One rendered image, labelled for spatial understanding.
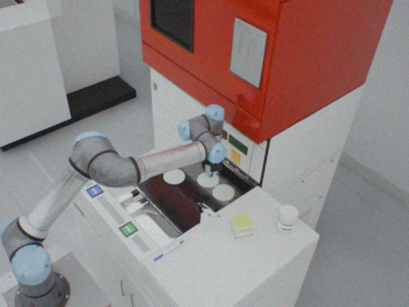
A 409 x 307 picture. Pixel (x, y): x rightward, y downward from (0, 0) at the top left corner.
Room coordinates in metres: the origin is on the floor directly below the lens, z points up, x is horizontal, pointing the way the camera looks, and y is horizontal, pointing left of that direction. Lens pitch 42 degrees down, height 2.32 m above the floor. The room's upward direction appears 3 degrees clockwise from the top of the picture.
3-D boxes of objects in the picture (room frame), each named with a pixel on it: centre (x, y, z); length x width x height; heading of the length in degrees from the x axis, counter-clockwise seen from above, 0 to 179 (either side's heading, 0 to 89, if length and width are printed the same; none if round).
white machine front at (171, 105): (1.61, 0.02, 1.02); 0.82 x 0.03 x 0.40; 43
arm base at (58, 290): (0.77, 0.55, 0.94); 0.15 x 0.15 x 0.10
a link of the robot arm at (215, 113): (1.33, -0.03, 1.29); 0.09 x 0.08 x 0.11; 126
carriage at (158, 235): (1.12, 0.24, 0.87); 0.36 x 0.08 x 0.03; 43
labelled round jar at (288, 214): (1.08, -0.34, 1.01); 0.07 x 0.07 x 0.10
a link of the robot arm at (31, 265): (0.77, 0.55, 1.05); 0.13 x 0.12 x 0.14; 36
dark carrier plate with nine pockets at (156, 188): (1.32, 0.06, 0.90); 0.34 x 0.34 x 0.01; 43
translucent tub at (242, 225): (1.05, -0.16, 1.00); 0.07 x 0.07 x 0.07; 18
